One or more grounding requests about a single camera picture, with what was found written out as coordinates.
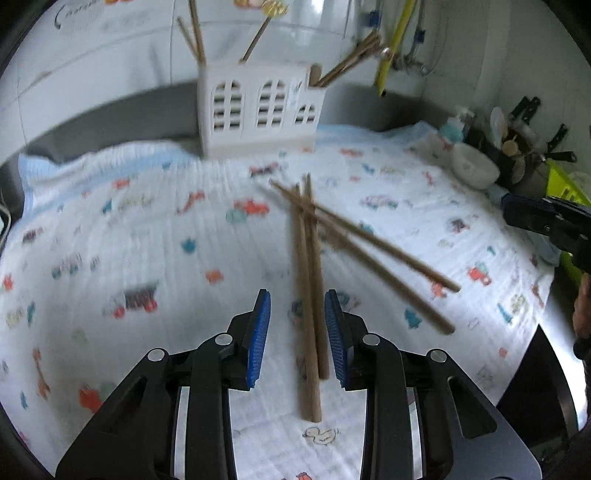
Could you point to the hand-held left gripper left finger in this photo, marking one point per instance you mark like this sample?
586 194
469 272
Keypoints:
258 341

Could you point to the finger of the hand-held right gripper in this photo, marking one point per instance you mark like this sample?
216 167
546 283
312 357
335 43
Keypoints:
526 212

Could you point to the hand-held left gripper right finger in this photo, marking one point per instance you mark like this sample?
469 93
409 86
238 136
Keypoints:
336 341

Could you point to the white house-shaped chopstick holder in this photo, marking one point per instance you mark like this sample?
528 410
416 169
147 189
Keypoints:
249 134

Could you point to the person's right forearm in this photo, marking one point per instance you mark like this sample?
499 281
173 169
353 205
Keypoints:
582 304

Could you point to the dark utensil crock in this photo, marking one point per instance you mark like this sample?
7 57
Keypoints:
526 175

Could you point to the green plastic basket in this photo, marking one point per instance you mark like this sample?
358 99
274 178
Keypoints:
570 184

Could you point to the white bowl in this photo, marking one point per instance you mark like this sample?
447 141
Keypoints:
475 168

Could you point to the wooden spoon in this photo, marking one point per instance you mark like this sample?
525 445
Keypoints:
510 146

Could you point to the white plastic spoon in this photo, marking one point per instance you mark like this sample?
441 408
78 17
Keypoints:
498 122

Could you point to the teal soap dispenser bottle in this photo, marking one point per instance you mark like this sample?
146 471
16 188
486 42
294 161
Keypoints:
455 129

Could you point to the cartoon printed white cloth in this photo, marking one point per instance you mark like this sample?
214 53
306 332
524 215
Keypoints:
138 240

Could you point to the metal angle valve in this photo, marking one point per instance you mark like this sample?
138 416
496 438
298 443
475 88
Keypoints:
413 64
389 53

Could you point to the yellow gas pipe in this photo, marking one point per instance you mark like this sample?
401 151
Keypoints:
392 46

